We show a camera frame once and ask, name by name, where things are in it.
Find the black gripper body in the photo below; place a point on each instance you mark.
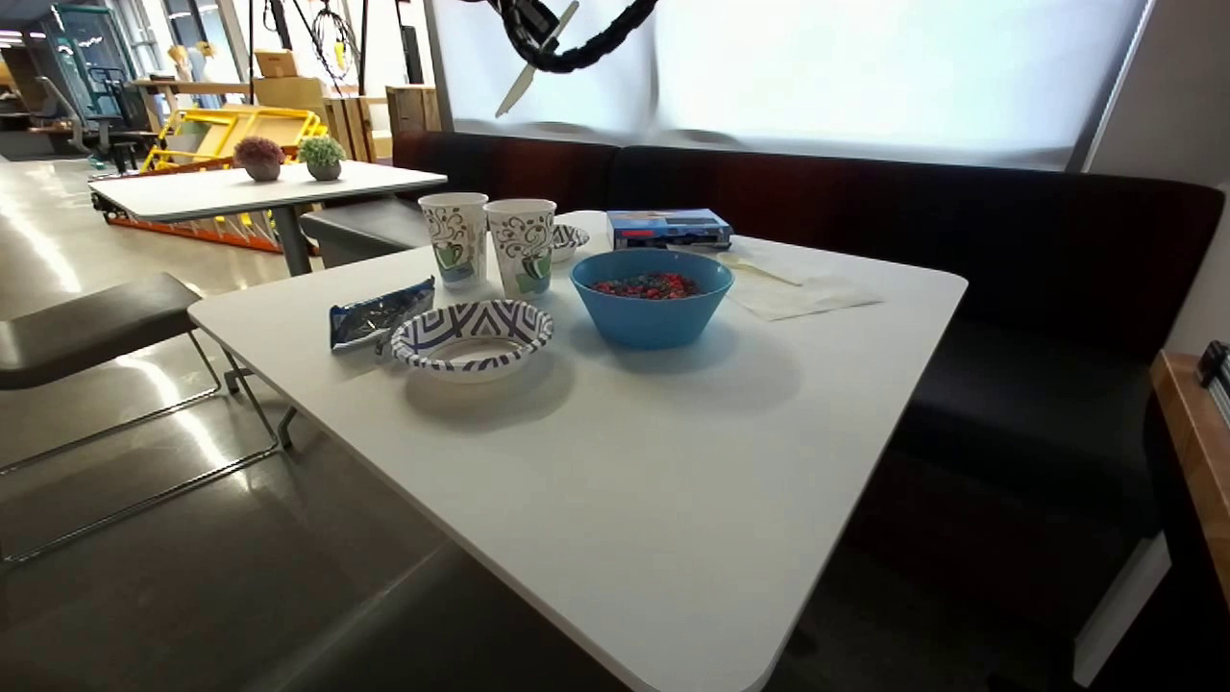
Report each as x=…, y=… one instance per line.
x=526, y=17

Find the patterned paper cup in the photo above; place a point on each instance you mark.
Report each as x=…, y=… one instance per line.
x=524, y=249
x=456, y=237

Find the beige cardboard box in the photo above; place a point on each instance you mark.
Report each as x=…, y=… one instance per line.
x=293, y=95

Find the green round plant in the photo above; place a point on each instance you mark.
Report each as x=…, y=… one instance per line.
x=319, y=154

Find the blue cardboard box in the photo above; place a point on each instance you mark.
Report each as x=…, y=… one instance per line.
x=666, y=232

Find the colourful beads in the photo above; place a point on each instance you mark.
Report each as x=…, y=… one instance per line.
x=647, y=286

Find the translucent white window screen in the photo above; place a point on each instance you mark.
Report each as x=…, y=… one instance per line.
x=833, y=63

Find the white side table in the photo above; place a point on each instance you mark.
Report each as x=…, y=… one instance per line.
x=255, y=190

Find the patterned black white plate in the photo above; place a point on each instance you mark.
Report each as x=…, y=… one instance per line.
x=466, y=337

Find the blue plastic bowl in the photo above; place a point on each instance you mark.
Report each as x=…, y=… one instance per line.
x=647, y=320

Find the dark blue snack packet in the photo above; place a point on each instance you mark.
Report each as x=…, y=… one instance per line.
x=369, y=314

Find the white embossed paper napkin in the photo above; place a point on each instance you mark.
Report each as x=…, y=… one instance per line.
x=801, y=297

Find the grey chair with metal legs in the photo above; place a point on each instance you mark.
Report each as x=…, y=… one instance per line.
x=91, y=320

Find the yellow metal frame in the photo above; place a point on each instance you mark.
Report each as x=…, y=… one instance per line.
x=234, y=127

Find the orange metal frame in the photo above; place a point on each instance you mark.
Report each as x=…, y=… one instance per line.
x=193, y=232

